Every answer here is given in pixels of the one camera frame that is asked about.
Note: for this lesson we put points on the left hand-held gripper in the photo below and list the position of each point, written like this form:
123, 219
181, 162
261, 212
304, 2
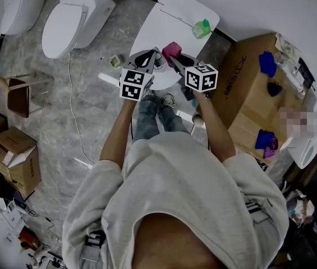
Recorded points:
133, 85

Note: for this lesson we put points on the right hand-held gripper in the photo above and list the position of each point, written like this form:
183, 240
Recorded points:
201, 78

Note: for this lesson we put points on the pink cloth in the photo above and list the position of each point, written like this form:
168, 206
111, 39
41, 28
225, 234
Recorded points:
171, 50

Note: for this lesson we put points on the person's left forearm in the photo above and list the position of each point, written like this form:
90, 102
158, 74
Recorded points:
117, 133

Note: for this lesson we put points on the person's right forearm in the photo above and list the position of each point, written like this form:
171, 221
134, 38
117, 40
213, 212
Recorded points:
217, 130

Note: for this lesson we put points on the small green cup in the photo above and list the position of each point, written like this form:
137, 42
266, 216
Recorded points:
116, 61

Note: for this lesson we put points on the white toilet with tank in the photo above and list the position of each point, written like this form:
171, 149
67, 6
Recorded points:
65, 24

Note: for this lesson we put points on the round white toilet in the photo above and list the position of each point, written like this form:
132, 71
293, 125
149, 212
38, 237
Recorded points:
20, 7

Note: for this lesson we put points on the person's left shoe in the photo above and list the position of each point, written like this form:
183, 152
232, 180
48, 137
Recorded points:
150, 95

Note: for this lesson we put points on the person's shoe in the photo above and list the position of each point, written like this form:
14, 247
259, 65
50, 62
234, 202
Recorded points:
168, 100
150, 95

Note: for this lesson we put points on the green cleaner bottle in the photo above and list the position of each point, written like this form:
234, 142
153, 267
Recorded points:
201, 29

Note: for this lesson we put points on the white table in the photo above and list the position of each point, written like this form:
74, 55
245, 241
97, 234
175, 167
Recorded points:
175, 24

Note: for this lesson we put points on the person's right shoe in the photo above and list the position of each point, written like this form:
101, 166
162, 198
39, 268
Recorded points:
168, 100

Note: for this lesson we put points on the person's blue jeans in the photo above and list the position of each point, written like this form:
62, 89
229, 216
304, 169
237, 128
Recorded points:
148, 119

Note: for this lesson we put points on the beige round object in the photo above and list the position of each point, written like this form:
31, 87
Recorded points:
198, 120

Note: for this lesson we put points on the large cardboard box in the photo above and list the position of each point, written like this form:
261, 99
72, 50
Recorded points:
245, 99

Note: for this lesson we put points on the blue cloth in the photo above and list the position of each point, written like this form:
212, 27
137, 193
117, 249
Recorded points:
263, 139
267, 64

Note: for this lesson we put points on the dark purple cloth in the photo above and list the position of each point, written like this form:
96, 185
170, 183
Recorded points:
274, 89

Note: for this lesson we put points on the beige cloth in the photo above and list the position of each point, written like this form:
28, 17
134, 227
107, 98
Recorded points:
287, 47

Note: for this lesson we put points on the clear plastic bag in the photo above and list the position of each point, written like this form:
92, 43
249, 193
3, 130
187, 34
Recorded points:
290, 73

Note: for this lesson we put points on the black flat item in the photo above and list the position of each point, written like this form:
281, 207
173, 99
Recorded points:
307, 73

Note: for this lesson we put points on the light purple cloth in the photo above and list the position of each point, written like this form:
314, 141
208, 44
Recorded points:
271, 150

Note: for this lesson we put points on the person's grey hoodie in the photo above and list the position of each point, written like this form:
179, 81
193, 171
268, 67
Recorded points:
175, 186

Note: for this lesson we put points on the wooden chair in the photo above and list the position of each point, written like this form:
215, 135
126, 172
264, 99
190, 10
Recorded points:
18, 97

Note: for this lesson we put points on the open cardboard box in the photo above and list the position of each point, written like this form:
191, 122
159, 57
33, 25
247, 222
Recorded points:
12, 150

